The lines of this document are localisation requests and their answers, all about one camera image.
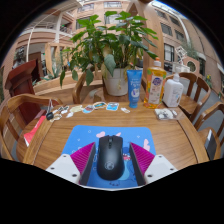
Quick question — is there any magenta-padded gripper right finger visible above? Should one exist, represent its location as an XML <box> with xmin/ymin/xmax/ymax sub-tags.
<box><xmin>129</xmin><ymin>142</ymin><xmax>179</xmax><ymax>187</ymax></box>

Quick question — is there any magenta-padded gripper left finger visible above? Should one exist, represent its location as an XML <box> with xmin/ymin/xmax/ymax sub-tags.
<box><xmin>45</xmin><ymin>141</ymin><xmax>97</xmax><ymax>187</ymax></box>

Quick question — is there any black computer mouse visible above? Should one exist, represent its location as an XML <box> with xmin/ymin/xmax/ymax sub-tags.
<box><xmin>96</xmin><ymin>134</ymin><xmax>125</xmax><ymax>182</ymax></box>

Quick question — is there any blue cartoon mouse pad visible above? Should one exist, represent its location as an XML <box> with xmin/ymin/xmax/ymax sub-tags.
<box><xmin>61</xmin><ymin>124</ymin><xmax>157</xmax><ymax>189</ymax></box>

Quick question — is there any red booklet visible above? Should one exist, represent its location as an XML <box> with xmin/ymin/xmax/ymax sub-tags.
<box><xmin>23</xmin><ymin>114</ymin><xmax>47</xmax><ymax>146</ymax></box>

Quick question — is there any small clear tissue packet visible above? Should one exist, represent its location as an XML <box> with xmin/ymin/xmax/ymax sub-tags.
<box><xmin>154</xmin><ymin>108</ymin><xmax>179</xmax><ymax>121</ymax></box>

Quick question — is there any bunch of keys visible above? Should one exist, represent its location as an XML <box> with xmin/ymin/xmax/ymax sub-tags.
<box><xmin>45</xmin><ymin>105</ymin><xmax>70</xmax><ymax>122</ymax></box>

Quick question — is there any blue cartoon sticker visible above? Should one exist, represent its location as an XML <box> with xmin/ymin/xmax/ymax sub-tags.
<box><xmin>105</xmin><ymin>102</ymin><xmax>120</xmax><ymax>112</ymax></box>

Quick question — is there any white pump bottle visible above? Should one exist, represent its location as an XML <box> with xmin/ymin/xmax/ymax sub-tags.
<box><xmin>162</xmin><ymin>72</ymin><xmax>185</xmax><ymax>108</ymax></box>

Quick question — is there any yellow liquid bottle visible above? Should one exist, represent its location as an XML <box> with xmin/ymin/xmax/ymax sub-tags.
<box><xmin>143</xmin><ymin>57</ymin><xmax>168</xmax><ymax>110</ymax></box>

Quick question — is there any blue squeeze tube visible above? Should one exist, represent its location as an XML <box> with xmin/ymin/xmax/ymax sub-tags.
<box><xmin>126</xmin><ymin>69</ymin><xmax>143</xmax><ymax>109</ymax></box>

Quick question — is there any green potted plant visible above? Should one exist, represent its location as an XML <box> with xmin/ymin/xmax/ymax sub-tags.
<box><xmin>59</xmin><ymin>10</ymin><xmax>160</xmax><ymax>98</ymax></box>

